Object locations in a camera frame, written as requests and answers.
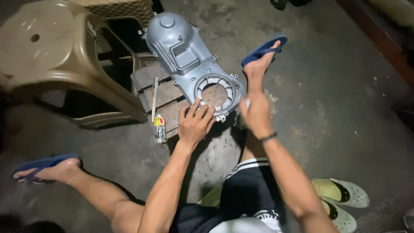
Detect person's right hand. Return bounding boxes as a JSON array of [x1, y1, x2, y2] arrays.
[[239, 92, 275, 140]]

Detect person's left hand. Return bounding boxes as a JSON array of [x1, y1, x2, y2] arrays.
[[177, 98, 217, 148]]

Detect grey metal engine cover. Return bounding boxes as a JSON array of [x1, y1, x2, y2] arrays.
[[141, 12, 247, 123]]

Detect person's right leg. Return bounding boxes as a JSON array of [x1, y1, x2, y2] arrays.
[[241, 40, 282, 162]]

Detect person's leg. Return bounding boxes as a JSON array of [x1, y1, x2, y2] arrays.
[[13, 158, 146, 233], [241, 40, 282, 162]]

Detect black wristband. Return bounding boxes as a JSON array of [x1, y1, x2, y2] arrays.
[[259, 131, 278, 143]]

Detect blue flip-flop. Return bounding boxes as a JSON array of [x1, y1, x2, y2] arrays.
[[241, 35, 288, 68], [11, 153, 81, 185]]

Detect black shorts with white stripes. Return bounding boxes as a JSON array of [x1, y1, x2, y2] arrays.
[[168, 157, 287, 233]]

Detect wooden pallet block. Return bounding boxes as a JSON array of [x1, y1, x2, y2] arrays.
[[130, 63, 194, 139]]

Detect yellow sealant tube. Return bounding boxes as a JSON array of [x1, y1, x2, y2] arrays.
[[153, 114, 168, 144]]

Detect thin wooden stick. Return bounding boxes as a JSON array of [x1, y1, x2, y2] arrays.
[[151, 77, 160, 123]]

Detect green plastic seat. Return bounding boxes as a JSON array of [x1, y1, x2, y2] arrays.
[[198, 186, 224, 208]]

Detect dark shoe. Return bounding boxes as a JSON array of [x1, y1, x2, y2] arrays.
[[269, 0, 289, 11]]

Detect white shirt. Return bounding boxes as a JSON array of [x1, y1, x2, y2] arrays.
[[209, 217, 282, 233]]

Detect pale green perforated clog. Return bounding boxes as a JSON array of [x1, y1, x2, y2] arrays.
[[311, 178, 370, 208], [320, 199, 358, 233]]

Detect brown wooden beam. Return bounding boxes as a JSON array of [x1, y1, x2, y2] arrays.
[[336, 0, 414, 88]]

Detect brown woven plastic chair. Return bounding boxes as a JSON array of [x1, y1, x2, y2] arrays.
[[69, 0, 156, 30]]

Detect person's left leg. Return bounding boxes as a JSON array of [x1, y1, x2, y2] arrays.
[[13, 158, 146, 233]]

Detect beige plastic stool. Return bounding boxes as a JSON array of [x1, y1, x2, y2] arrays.
[[0, 0, 149, 130]]

